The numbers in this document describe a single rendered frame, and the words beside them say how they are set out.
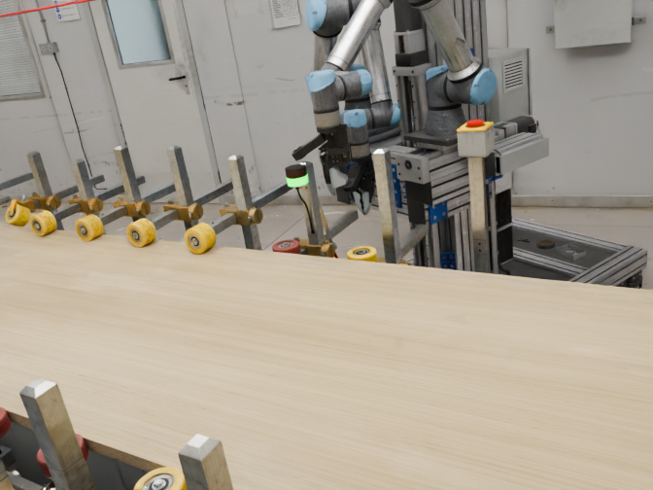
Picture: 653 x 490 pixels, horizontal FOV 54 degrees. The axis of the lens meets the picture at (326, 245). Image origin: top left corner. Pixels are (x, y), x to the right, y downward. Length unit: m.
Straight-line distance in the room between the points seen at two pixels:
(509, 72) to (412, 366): 1.71
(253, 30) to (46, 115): 2.38
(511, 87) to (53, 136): 4.69
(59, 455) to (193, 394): 0.38
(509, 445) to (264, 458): 0.38
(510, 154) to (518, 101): 0.47
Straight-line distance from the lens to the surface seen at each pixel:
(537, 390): 1.17
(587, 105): 4.35
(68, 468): 0.99
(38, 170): 2.73
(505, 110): 2.73
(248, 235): 2.05
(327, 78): 1.83
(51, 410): 0.95
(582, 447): 1.06
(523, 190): 4.54
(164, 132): 5.62
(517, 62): 2.76
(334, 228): 2.06
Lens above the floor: 1.58
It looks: 22 degrees down
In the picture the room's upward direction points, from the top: 9 degrees counter-clockwise
